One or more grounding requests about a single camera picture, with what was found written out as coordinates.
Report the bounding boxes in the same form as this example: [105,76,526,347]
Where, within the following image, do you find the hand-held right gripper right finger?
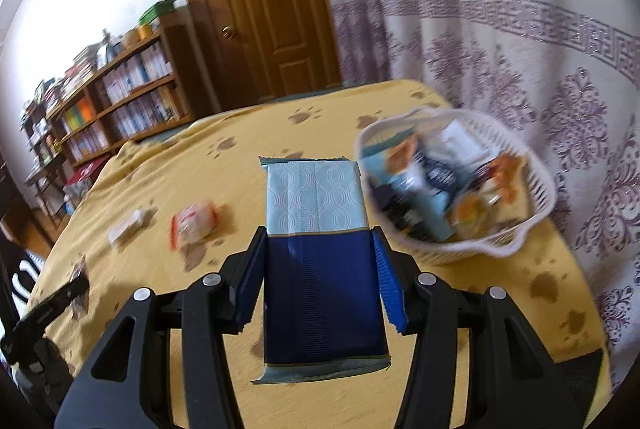
[371,228,587,429]

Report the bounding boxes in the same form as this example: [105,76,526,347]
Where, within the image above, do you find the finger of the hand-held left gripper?
[12,278,91,341]

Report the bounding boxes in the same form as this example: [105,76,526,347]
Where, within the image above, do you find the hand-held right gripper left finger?
[52,225,268,429]

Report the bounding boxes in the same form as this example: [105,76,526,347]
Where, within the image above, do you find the brown snack packet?
[69,258,95,316]

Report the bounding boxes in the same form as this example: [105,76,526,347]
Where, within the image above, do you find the white plastic basket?
[354,106,557,266]

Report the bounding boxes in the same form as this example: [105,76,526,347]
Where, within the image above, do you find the navy and pale blue tissue pack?
[251,155,392,385]

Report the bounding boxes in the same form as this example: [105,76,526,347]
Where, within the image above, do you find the red and white snack packet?
[169,201,221,252]

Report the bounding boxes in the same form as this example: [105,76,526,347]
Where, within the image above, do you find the light blue snack packet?
[360,134,463,242]

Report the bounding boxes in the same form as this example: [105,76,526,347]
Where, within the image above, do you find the small white snack packet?
[107,209,151,250]

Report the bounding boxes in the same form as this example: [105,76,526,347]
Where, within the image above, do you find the round yellow snack packet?
[452,194,496,235]

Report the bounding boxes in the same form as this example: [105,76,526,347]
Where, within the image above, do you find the orange snack packet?
[487,154,526,204]

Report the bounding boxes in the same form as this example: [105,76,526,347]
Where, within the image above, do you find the dark striped cloth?
[0,234,45,325]

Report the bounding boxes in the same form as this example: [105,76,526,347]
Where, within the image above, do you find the dark red quilt box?
[65,160,108,196]

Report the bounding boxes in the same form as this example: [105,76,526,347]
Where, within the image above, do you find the yellow paw-print blanket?
[27,79,613,429]

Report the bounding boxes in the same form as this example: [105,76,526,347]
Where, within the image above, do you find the rows of shelved books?
[50,44,181,162]

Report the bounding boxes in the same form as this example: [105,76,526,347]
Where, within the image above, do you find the piles of paperback books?
[35,44,108,110]

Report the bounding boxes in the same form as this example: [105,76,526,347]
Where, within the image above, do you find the wooden bookcase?
[20,16,197,170]

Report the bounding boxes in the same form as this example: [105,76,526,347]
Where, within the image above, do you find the white purple patterned curtain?
[310,0,640,360]

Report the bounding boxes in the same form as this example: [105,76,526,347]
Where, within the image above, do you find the green box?
[139,0,184,24]

